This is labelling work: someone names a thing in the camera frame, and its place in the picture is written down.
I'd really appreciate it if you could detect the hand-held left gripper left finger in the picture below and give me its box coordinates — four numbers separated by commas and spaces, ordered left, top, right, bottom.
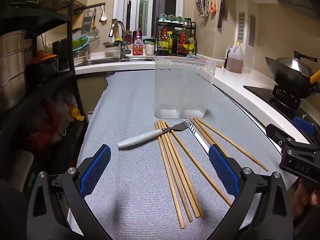
26, 144, 112, 240

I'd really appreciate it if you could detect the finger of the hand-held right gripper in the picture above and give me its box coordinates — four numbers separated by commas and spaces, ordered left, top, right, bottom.
293, 116, 320, 144
266, 123, 320, 153

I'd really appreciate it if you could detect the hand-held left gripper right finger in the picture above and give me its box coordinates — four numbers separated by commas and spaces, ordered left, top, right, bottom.
209, 145, 295, 240

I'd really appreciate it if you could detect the white-handled metal fork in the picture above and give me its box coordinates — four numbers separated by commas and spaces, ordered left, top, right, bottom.
117, 116, 194, 150

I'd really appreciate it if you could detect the clear plastic container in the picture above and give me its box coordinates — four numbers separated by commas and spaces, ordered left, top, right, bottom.
154, 56, 216, 119

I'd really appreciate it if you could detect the person's right hand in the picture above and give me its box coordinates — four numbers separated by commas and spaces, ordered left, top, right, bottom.
293, 180, 320, 218

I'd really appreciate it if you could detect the black gas stove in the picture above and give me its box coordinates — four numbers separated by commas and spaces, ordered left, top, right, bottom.
244, 84, 320, 140

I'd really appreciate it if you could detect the steel wok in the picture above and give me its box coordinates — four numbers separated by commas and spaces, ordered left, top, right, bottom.
265, 51, 320, 99

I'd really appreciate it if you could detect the yellow plastic bag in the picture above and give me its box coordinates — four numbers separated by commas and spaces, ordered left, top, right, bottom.
69, 105, 84, 122

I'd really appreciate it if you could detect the red plastic bag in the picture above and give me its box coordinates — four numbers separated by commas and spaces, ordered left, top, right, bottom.
30, 100, 68, 145

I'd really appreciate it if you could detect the grey woven mat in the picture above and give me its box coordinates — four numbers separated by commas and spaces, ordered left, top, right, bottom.
66, 69, 300, 240

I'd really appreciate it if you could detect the plastic oil jug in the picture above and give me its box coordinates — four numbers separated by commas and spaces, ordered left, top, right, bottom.
226, 41, 245, 74

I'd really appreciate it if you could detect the steel sink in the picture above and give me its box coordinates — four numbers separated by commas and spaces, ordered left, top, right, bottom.
75, 56, 155, 68

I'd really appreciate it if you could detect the black pot orange lid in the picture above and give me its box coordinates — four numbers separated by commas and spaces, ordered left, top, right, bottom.
26, 52, 60, 80

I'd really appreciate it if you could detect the chrome faucet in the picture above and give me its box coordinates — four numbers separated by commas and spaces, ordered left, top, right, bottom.
108, 20, 132, 59

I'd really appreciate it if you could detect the green colander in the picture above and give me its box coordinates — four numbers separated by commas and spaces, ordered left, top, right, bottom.
72, 35, 90, 52

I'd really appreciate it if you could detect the orange sauce bottle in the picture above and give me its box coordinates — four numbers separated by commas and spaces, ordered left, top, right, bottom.
178, 27, 189, 54

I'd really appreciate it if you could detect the hanging kitchen knife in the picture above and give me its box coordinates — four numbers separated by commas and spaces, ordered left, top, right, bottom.
217, 0, 226, 28

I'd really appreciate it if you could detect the stainless steel pot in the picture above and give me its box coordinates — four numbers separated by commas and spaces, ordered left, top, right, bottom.
0, 30, 28, 110

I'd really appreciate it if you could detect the pink detergent pouch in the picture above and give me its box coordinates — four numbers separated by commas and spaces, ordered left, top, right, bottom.
132, 29, 145, 55

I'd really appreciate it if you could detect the green-yellow bottle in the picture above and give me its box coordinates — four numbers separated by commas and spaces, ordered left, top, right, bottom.
166, 31, 174, 54

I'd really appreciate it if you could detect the red-capped sauce bottle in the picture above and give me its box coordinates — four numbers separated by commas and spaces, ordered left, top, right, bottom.
158, 29, 168, 55

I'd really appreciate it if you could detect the metal grater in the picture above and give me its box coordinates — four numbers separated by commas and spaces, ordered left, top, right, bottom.
81, 10, 93, 34

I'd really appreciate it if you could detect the row of green-lidded spice jars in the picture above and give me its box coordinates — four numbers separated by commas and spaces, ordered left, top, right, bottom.
157, 14, 192, 25

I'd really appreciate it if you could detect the black storage rack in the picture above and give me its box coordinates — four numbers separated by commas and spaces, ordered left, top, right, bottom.
0, 0, 88, 240

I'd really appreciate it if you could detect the window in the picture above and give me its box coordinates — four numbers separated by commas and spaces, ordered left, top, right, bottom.
115, 0, 185, 39

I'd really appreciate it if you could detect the white spoon striped handle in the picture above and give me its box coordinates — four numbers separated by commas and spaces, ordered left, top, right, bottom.
187, 124, 213, 154

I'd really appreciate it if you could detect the yellow spatula handle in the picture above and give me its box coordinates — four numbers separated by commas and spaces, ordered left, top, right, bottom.
309, 69, 320, 84

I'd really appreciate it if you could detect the wall vent grille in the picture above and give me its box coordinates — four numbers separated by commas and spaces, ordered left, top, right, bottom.
237, 12, 245, 41
248, 14, 257, 47

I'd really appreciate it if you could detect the black wire spice rack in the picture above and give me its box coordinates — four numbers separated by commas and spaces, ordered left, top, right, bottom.
154, 17, 197, 56

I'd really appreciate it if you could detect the yellow-handled mesh strainer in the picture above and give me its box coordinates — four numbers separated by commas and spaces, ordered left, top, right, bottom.
89, 8, 100, 42

